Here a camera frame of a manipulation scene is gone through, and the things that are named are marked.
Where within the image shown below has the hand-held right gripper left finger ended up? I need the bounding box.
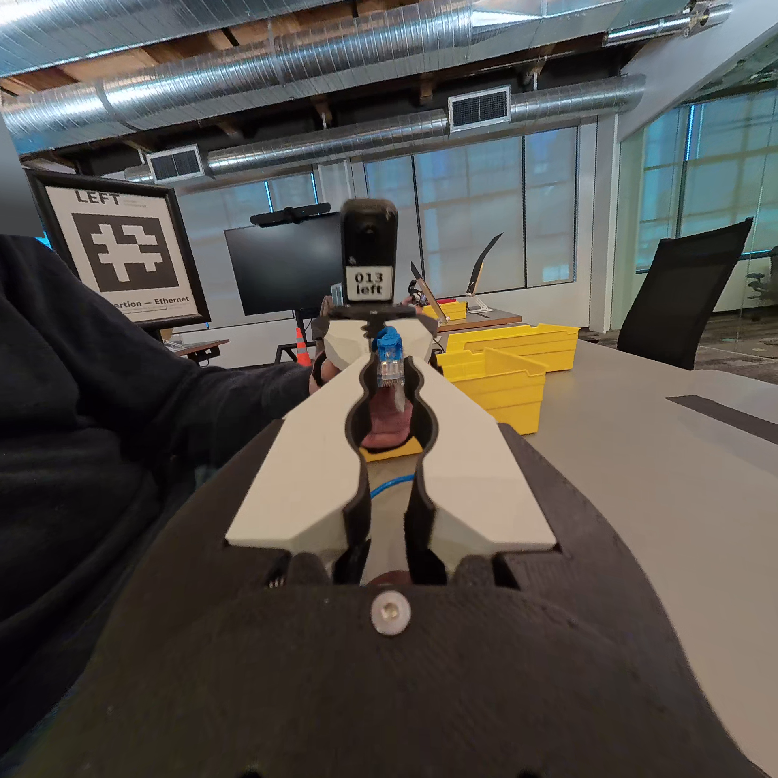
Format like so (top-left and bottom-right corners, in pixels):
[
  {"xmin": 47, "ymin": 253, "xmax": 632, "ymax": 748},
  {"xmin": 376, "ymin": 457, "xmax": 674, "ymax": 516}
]
[{"xmin": 225, "ymin": 354, "xmax": 373, "ymax": 581}]

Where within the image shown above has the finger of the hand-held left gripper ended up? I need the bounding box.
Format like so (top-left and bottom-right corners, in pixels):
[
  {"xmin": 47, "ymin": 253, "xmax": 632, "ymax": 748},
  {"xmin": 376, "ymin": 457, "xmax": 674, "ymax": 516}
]
[
  {"xmin": 394, "ymin": 318, "xmax": 437, "ymax": 365},
  {"xmin": 321, "ymin": 319, "xmax": 373, "ymax": 374}
]

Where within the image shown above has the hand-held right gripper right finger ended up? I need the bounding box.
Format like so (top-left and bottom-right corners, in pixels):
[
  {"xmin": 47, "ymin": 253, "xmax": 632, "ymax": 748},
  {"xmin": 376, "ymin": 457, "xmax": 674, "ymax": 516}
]
[{"xmin": 402, "ymin": 355, "xmax": 559, "ymax": 584}]

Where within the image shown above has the blue ethernet cable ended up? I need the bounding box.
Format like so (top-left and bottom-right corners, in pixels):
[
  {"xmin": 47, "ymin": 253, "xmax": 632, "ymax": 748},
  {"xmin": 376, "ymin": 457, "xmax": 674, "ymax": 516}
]
[{"xmin": 368, "ymin": 326, "xmax": 420, "ymax": 502}]

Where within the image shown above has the person's left forearm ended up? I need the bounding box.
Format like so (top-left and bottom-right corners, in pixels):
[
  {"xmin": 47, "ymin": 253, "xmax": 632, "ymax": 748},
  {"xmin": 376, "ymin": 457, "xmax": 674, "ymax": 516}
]
[{"xmin": 176, "ymin": 355, "xmax": 314, "ymax": 481}]

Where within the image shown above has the person's left hand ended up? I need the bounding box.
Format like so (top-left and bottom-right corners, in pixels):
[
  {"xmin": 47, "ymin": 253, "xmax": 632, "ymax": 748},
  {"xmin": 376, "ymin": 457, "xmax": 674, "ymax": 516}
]
[{"xmin": 361, "ymin": 389, "xmax": 421, "ymax": 452}]

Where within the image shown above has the instruction board on stand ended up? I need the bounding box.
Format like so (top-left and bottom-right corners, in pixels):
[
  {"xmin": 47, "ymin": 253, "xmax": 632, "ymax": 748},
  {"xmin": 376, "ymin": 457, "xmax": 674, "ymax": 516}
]
[
  {"xmin": 410, "ymin": 261, "xmax": 451, "ymax": 323},
  {"xmin": 465, "ymin": 233, "xmax": 505, "ymax": 314}
]

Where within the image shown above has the black monitor stand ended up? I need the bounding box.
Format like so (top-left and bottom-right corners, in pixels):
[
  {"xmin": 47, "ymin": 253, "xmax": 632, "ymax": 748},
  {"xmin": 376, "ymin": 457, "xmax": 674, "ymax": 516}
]
[{"xmin": 275, "ymin": 309, "xmax": 317, "ymax": 364}]

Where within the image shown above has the wooden background desk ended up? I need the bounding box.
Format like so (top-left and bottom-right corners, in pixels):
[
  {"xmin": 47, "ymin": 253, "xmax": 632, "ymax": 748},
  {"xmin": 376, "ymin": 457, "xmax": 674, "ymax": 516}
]
[{"xmin": 425, "ymin": 307, "xmax": 524, "ymax": 332}]

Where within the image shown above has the yellow plastic bin with divider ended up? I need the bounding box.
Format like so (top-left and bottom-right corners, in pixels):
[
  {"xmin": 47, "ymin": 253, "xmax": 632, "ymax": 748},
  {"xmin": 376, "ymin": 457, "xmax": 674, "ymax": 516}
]
[{"xmin": 359, "ymin": 348, "xmax": 549, "ymax": 464}]

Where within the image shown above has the long yellow plastic bin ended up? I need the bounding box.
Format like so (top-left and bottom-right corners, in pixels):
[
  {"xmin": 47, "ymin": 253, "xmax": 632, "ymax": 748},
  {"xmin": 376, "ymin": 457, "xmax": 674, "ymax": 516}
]
[{"xmin": 447, "ymin": 323, "xmax": 580, "ymax": 372}]

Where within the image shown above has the small wooden side desk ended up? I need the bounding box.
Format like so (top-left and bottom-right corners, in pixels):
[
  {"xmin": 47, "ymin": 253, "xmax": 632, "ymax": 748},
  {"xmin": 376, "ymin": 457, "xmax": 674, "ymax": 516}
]
[{"xmin": 161, "ymin": 337, "xmax": 231, "ymax": 365}]

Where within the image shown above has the white air vent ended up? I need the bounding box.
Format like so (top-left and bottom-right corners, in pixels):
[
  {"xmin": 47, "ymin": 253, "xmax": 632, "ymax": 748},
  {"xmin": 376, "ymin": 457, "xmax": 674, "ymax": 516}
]
[
  {"xmin": 146, "ymin": 145, "xmax": 203, "ymax": 183},
  {"xmin": 449, "ymin": 85, "xmax": 511, "ymax": 133}
]

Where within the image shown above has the black framed tag sign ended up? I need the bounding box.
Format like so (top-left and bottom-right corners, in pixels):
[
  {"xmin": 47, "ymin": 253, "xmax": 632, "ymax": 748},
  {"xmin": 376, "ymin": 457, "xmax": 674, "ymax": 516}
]
[{"xmin": 24, "ymin": 169, "xmax": 212, "ymax": 332}]

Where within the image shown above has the black mesh office chair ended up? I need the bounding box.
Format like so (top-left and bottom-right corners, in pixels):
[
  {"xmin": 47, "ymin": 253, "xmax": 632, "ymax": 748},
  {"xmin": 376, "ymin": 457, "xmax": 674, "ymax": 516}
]
[{"xmin": 617, "ymin": 218, "xmax": 754, "ymax": 372}]

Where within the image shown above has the black conference camera bar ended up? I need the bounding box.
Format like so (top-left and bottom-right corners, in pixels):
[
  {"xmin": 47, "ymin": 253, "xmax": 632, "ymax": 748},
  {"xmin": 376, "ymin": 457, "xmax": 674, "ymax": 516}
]
[{"xmin": 250, "ymin": 203, "xmax": 332, "ymax": 227}]

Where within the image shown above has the black wall monitor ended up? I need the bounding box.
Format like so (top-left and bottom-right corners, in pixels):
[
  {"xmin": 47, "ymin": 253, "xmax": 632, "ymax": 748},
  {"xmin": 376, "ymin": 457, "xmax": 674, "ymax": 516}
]
[{"xmin": 224, "ymin": 212, "xmax": 347, "ymax": 317}]

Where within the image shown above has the silver ventilation duct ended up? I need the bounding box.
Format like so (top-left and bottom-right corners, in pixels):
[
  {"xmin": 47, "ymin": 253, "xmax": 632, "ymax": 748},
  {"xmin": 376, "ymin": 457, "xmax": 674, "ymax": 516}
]
[
  {"xmin": 124, "ymin": 74, "xmax": 646, "ymax": 180},
  {"xmin": 0, "ymin": 6, "xmax": 542, "ymax": 141},
  {"xmin": 0, "ymin": 0, "xmax": 475, "ymax": 80}
]

